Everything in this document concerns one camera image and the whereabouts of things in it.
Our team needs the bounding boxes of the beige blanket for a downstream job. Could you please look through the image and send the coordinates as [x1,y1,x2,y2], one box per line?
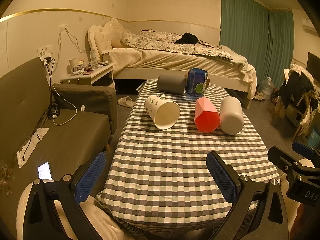
[221,46,257,97]

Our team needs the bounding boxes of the blue plastic bottle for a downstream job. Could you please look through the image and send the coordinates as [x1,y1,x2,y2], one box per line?
[184,68,208,100]

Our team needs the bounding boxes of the bed with beige sheet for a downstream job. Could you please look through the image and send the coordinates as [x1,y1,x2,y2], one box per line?
[109,48,253,100]

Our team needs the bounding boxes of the large water jug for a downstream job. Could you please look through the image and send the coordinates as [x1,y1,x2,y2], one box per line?
[260,76,274,100]

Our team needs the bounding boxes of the beige slipper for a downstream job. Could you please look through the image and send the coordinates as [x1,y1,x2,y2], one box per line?
[118,96,135,108]

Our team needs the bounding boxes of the white paper cup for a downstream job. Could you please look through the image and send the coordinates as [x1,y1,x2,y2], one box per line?
[144,95,180,130]

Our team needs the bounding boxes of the white charging cable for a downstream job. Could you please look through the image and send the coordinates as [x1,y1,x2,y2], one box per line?
[51,61,78,126]

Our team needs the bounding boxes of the clear bottle on nightstand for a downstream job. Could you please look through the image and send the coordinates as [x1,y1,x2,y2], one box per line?
[90,48,98,69]

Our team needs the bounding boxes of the dark grey sofa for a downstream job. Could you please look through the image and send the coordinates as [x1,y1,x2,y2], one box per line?
[1,58,117,239]

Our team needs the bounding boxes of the wall power strip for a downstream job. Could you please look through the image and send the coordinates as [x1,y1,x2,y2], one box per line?
[37,44,54,66]

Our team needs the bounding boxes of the white tufted headboard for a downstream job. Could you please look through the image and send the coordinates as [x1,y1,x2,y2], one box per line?
[88,25,112,62]

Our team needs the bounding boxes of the smartphone with lit screen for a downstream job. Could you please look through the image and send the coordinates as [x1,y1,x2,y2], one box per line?
[37,162,52,180]

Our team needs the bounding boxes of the air conditioner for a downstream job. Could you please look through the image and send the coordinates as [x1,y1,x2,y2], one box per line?
[302,18,318,36]

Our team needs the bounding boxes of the green curtain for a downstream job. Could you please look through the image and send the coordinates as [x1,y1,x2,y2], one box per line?
[220,0,295,87]

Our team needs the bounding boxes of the chair piled with clothes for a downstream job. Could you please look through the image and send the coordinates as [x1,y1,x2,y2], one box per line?
[273,63,319,139]

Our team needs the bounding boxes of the black cable on sofa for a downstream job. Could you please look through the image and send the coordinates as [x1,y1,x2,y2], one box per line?
[22,57,61,162]

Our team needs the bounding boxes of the grey cylindrical cup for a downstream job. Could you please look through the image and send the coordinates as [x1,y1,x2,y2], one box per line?
[157,74,186,95]

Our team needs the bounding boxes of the patterned duvet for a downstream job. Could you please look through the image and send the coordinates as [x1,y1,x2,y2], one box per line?
[121,29,232,61]

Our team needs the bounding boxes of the white cylindrical cup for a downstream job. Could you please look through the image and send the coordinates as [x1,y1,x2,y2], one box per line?
[220,96,244,135]

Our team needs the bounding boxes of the white nightstand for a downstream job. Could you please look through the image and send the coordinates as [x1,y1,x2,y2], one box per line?
[60,62,116,89]

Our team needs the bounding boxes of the checkered tablecloth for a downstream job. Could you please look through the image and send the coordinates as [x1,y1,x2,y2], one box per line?
[96,79,279,237]

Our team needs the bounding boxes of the white tape roll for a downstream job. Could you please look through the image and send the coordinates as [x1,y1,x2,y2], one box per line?
[69,58,78,67]

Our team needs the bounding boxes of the shoes near bed corner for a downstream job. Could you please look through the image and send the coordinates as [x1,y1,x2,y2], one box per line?
[253,92,265,102]

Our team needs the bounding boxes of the red hexagonal cup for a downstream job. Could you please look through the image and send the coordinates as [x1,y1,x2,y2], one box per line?
[194,96,221,133]

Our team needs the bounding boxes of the black garment on bed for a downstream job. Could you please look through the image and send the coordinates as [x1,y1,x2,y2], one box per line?
[175,33,199,45]

